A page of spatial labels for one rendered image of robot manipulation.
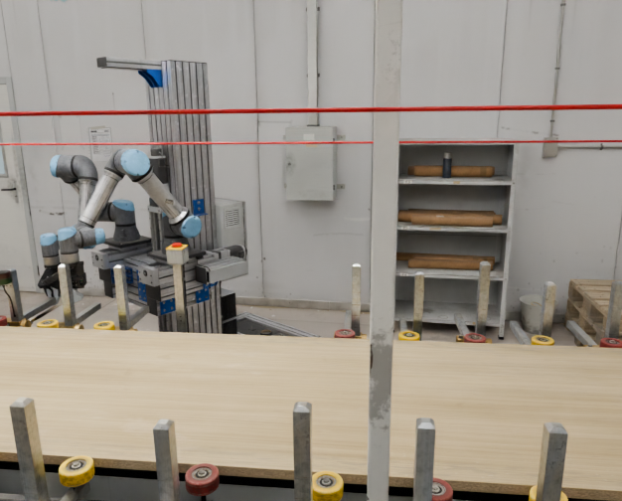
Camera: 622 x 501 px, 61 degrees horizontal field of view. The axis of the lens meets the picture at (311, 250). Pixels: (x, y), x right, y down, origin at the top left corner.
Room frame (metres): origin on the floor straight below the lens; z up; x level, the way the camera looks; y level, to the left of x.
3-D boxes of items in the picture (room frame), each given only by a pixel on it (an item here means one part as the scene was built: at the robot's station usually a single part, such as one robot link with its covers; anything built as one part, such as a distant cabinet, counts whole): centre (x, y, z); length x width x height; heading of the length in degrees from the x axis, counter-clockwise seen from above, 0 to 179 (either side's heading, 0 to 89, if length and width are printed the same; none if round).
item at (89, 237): (2.37, 1.00, 1.22); 0.11 x 0.11 x 0.08; 41
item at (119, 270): (2.17, 0.81, 0.90); 0.03 x 0.03 x 0.48; 83
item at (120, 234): (3.09, 1.09, 1.09); 0.15 x 0.15 x 0.10
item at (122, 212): (3.09, 1.10, 1.21); 0.13 x 0.12 x 0.14; 81
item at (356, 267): (2.05, -0.18, 0.92); 0.03 x 0.03 x 0.48; 83
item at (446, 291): (4.22, -1.12, 0.78); 0.90 x 0.45 x 1.55; 79
